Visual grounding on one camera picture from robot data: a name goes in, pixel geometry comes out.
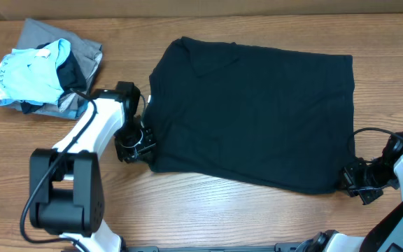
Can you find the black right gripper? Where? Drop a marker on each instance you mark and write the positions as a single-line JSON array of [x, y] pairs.
[[348, 174]]

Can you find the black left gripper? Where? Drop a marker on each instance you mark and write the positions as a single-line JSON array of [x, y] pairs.
[[138, 154]]

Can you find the black t-shirt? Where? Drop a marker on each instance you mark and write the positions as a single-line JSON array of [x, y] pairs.
[[259, 115]]

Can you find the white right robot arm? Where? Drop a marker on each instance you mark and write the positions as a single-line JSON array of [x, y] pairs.
[[388, 234]]

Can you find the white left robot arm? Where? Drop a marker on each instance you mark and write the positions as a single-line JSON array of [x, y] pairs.
[[66, 197]]

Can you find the black garment in pile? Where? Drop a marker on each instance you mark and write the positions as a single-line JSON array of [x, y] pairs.
[[70, 77]]

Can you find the light blue shirt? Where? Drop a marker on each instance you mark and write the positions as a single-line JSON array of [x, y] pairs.
[[30, 75]]

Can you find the grey folded garment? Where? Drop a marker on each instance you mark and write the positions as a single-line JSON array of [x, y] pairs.
[[88, 54]]

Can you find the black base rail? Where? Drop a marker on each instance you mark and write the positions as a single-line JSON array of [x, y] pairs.
[[278, 247]]

